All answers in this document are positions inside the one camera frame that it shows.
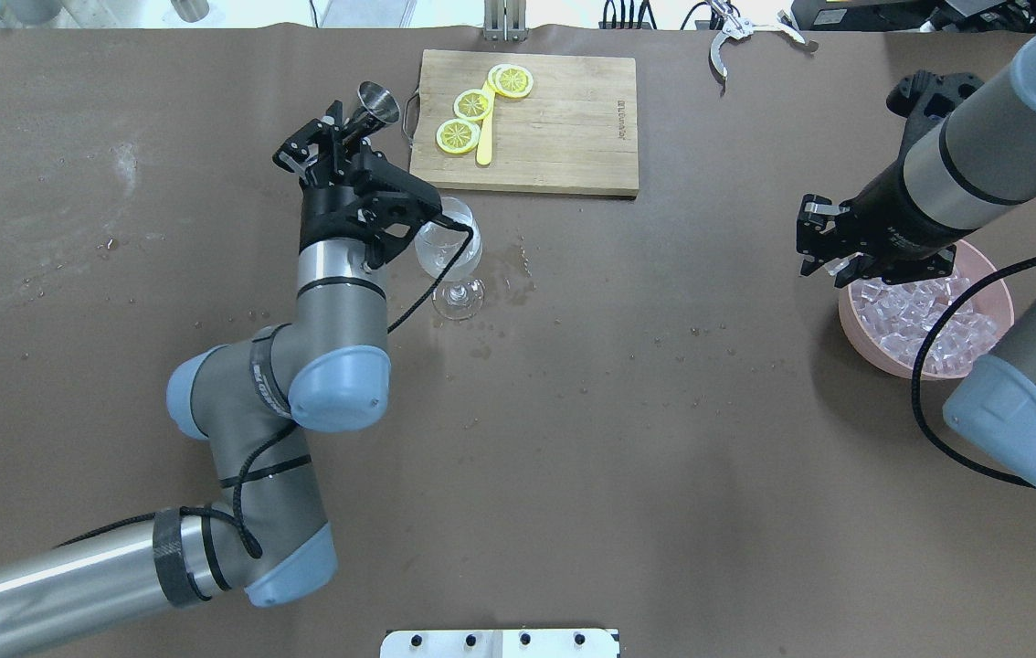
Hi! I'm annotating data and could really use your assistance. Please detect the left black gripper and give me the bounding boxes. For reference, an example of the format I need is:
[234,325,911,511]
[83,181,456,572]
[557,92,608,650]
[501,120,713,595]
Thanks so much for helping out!
[274,101,386,253]

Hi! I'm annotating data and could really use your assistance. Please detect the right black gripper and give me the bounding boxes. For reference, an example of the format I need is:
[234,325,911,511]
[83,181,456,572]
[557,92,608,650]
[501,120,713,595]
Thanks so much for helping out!
[797,187,957,286]

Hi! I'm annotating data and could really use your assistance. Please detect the steel cocktail jigger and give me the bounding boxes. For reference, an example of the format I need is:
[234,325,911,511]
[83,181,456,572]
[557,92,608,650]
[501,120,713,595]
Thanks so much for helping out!
[340,80,401,147]

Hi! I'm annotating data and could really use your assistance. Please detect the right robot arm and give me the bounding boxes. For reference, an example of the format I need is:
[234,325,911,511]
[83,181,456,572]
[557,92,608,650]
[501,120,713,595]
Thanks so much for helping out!
[795,35,1036,491]

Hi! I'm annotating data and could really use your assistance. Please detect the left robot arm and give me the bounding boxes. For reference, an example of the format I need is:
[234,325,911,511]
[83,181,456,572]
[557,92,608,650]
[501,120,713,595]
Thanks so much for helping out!
[0,82,441,657]

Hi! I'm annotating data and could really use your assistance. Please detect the pink bowl of ice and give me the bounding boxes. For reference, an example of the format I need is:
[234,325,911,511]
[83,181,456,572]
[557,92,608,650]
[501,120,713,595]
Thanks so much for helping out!
[837,240,1015,380]

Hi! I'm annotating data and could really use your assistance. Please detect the clear wine glass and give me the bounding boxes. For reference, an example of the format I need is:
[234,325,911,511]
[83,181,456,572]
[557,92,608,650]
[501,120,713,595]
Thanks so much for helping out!
[414,196,484,321]

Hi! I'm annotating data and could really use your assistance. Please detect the middle lemon slice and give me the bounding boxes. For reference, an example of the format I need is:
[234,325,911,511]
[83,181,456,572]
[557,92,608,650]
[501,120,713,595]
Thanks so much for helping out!
[452,88,494,123]

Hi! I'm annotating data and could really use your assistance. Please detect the yellow plastic knife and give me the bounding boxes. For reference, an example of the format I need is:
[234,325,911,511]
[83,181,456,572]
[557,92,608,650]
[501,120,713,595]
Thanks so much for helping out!
[474,80,496,167]

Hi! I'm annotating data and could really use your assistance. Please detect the bamboo cutting board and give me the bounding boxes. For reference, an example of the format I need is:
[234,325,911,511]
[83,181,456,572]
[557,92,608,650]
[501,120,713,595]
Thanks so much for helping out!
[409,49,640,198]

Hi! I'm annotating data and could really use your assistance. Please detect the lemon slice at board edge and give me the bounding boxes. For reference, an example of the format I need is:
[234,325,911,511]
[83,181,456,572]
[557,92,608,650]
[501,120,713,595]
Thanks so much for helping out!
[486,63,534,99]

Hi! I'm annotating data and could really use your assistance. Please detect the metal tongs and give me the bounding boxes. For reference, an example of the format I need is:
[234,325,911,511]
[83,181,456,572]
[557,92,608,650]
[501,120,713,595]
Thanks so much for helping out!
[706,1,819,89]

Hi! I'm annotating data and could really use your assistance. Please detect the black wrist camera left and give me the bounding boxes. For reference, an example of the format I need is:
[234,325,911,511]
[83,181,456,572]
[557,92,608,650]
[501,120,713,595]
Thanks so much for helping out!
[354,153,442,270]

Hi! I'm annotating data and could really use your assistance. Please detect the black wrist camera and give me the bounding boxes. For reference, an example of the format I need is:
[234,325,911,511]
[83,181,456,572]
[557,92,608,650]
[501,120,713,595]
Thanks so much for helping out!
[354,153,442,270]
[885,69,985,158]

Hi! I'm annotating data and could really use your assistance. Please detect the lemon slice near handle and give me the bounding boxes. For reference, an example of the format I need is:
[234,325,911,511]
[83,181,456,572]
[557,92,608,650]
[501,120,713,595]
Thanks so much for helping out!
[434,118,481,155]

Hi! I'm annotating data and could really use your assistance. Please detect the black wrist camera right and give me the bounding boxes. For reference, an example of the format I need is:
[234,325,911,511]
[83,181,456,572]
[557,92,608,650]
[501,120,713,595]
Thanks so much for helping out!
[885,69,985,158]

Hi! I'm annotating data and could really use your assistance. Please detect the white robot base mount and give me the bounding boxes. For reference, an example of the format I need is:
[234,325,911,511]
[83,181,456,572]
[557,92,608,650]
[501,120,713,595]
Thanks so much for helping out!
[379,628,622,657]

